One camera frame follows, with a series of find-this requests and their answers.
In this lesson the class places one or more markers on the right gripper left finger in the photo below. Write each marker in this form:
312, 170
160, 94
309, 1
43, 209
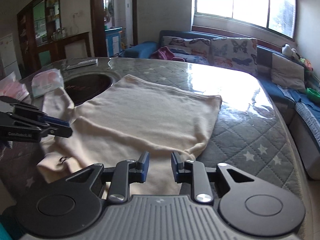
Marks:
122, 175

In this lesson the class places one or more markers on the dark wooden display cabinet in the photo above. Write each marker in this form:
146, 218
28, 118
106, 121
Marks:
37, 22

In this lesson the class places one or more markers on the cream sweater garment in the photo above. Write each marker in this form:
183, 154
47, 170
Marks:
131, 117

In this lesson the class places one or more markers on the grey quilted table cover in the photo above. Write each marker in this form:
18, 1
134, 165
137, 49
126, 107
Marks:
249, 133

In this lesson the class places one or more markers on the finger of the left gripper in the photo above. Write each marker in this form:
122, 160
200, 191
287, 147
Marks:
47, 121
59, 131

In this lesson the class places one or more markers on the panda plush toy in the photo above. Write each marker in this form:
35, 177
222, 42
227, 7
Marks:
290, 52

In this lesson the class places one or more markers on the small butterfly print cushion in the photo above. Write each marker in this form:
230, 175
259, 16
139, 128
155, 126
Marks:
195, 50

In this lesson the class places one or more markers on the grey remote control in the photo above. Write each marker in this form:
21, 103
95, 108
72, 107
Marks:
86, 63

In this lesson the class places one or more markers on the pink tissue pack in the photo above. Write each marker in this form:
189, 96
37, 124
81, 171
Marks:
46, 81
12, 88

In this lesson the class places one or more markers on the large butterfly print cushion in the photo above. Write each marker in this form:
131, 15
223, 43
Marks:
235, 53

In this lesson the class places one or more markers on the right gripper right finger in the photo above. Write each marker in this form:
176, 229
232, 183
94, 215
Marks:
198, 176

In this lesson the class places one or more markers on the grey plain cushion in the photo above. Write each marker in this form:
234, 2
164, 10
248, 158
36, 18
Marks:
287, 73

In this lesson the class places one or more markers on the window with frame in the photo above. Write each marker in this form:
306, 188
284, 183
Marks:
277, 16

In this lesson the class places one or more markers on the blue corner sofa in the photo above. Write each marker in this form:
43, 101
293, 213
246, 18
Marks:
293, 89

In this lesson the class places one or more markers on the pink cloth on sofa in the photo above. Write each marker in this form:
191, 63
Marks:
163, 53

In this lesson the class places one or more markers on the green plastic bowl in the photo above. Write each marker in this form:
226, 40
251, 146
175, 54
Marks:
313, 95

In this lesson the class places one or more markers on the round black induction cooktop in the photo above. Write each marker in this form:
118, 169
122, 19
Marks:
85, 87

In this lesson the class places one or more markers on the blue white small cabinet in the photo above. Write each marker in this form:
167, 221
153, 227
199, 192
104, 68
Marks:
113, 41

